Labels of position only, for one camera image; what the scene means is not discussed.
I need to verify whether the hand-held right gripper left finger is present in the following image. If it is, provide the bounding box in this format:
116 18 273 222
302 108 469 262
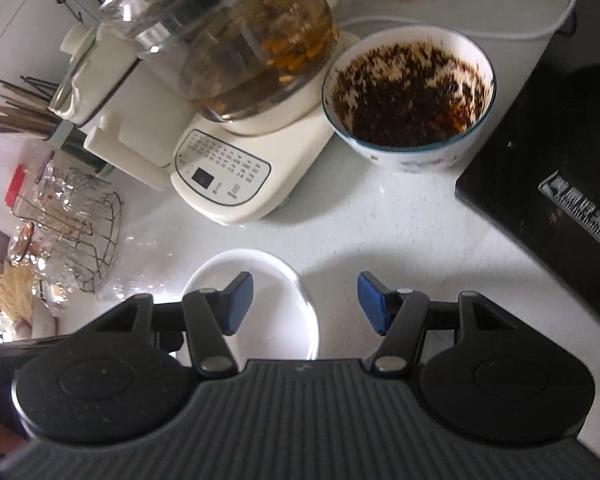
79 271 255 377

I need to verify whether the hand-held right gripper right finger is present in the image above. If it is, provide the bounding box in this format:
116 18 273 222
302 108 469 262
357 270 522 376

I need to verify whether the person's left hand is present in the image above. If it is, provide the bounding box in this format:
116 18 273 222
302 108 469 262
0 402 27 466

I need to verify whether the white bowl of garlic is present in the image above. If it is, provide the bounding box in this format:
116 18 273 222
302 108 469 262
10 302 63 341

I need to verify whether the bowl of dark tea leaves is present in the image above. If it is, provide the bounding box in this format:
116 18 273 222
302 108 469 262
322 24 496 174

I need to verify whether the bundle of dry noodles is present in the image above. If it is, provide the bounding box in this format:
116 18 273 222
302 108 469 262
0 264 48 322

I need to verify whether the green chopstick holder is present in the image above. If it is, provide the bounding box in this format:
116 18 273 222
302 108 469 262
49 119 113 175

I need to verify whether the black induction cooker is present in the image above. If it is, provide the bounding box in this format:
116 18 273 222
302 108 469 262
454 0 600 358

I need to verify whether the brown glass lid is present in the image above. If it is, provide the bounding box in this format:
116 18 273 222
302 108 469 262
7 221 37 262

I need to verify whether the white lidded pot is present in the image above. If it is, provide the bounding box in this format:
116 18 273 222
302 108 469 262
49 24 173 192

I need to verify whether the glass kettle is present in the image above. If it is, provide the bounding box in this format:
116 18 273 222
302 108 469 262
99 0 341 124

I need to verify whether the bunch of chopsticks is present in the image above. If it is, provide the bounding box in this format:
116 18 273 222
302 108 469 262
0 76 63 137

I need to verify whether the wire cup rack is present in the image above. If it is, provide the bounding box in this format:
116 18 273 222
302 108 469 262
16 191 126 294

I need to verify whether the white power cable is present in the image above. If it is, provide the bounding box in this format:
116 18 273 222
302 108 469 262
339 0 582 42

